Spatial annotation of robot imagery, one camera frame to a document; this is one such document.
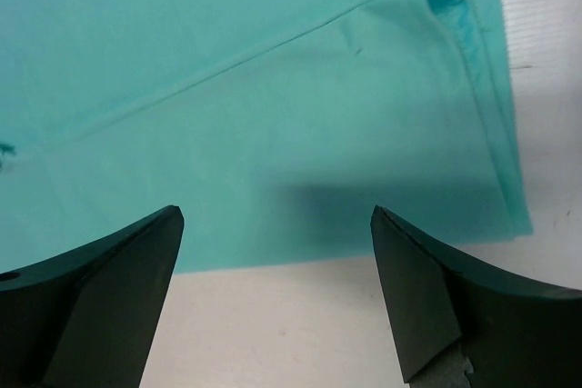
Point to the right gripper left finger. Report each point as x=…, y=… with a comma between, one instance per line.
x=88, y=317

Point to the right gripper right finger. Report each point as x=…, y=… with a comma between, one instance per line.
x=458, y=321

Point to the teal green t shirt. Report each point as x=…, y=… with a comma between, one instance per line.
x=277, y=126

